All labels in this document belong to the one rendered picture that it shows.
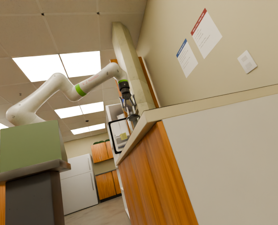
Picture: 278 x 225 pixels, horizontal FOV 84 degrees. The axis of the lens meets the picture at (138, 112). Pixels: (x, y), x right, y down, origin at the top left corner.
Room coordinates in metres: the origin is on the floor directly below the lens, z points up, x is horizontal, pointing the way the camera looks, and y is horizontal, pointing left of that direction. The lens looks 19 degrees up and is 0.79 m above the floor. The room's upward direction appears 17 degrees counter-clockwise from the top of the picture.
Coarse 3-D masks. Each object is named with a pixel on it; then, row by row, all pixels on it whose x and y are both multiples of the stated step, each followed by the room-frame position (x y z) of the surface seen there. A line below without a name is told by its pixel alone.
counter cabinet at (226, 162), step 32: (160, 128) 0.45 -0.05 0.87; (192, 128) 0.48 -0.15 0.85; (224, 128) 0.51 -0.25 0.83; (256, 128) 0.55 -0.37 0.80; (128, 160) 1.23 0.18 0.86; (160, 160) 0.52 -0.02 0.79; (192, 160) 0.47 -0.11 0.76; (224, 160) 0.50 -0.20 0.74; (256, 160) 0.53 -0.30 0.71; (128, 192) 1.81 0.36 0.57; (160, 192) 0.63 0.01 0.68; (192, 192) 0.46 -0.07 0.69; (224, 192) 0.49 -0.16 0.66; (256, 192) 0.51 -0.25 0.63; (160, 224) 0.77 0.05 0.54; (192, 224) 0.45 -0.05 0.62; (224, 224) 0.48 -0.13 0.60; (256, 224) 0.50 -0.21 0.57
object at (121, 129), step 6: (114, 126) 1.78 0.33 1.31; (120, 126) 1.79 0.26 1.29; (126, 126) 1.80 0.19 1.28; (114, 132) 1.78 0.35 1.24; (120, 132) 1.79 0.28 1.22; (126, 132) 1.80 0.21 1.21; (114, 138) 1.77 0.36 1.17; (120, 138) 1.78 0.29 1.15; (126, 138) 1.79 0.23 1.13; (120, 144) 1.78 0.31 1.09; (120, 150) 1.78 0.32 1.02
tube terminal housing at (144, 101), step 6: (132, 84) 1.53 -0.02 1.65; (138, 84) 1.55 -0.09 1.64; (144, 84) 1.64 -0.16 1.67; (132, 90) 1.55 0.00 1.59; (138, 90) 1.54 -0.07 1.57; (144, 90) 1.59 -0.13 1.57; (138, 96) 1.54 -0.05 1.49; (144, 96) 1.55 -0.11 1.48; (150, 96) 1.70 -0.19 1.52; (138, 102) 1.53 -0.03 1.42; (144, 102) 1.55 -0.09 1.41; (150, 102) 1.65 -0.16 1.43; (138, 108) 1.53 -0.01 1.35; (144, 108) 1.54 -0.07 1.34; (150, 108) 1.60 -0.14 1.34
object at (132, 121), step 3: (129, 117) 1.13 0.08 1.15; (132, 117) 1.13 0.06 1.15; (135, 117) 1.14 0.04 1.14; (138, 117) 1.17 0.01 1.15; (126, 120) 1.16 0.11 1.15; (129, 120) 1.14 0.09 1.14; (132, 120) 1.13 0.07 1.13; (135, 120) 1.13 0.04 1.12; (129, 123) 1.15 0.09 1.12; (132, 123) 1.13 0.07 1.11; (135, 123) 1.13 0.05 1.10; (129, 126) 1.16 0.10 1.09; (132, 126) 1.14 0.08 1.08; (132, 129) 1.14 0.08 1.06
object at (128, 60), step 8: (112, 24) 1.53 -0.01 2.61; (120, 24) 1.55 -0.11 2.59; (112, 32) 1.64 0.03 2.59; (120, 32) 1.54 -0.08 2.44; (128, 32) 1.69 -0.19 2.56; (112, 40) 1.76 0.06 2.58; (120, 40) 1.54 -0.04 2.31; (128, 40) 1.61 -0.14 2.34; (120, 48) 1.53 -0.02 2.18; (128, 48) 1.55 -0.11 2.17; (120, 56) 1.60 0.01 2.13; (128, 56) 1.54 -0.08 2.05; (136, 56) 1.68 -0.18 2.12; (120, 64) 1.71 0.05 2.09; (128, 64) 1.54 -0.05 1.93; (136, 64) 1.61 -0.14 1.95; (128, 72) 1.53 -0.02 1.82; (136, 72) 1.55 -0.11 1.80; (128, 80) 1.59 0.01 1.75; (144, 80) 1.68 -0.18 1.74
